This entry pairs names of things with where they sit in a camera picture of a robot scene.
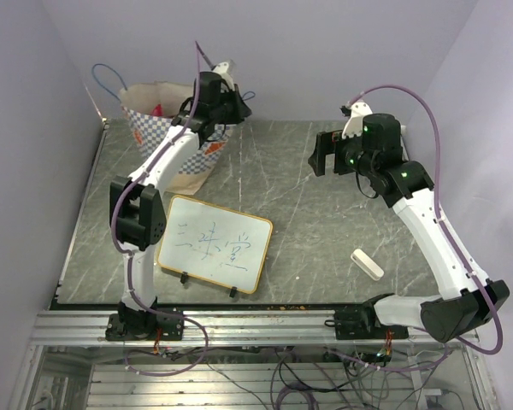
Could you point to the white whiteboard eraser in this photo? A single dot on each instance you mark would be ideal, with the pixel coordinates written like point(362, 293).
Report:
point(367, 264)

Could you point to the small whiteboard with yellow frame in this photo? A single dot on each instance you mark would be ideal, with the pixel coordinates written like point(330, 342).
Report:
point(215, 244)

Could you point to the aluminium extrusion rail frame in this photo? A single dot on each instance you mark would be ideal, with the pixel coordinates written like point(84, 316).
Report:
point(225, 329)

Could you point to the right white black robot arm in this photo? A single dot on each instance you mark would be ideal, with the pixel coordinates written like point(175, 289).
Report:
point(467, 297)

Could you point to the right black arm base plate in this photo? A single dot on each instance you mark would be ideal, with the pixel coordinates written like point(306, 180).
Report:
point(359, 322)

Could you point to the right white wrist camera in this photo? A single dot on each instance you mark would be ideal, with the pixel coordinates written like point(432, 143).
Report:
point(354, 112)

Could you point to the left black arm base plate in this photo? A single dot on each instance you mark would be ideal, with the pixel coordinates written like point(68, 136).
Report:
point(133, 326)

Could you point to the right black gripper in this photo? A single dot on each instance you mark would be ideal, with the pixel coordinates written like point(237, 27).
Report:
point(325, 145)

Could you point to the blue checkered paper bag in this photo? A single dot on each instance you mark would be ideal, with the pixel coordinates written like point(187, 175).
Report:
point(154, 124)

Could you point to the pink snack packet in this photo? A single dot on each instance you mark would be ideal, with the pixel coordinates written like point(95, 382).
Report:
point(157, 111)

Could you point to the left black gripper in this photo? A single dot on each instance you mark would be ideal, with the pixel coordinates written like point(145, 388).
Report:
point(244, 109)

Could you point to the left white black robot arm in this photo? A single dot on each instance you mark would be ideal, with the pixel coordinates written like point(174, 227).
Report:
point(136, 215)

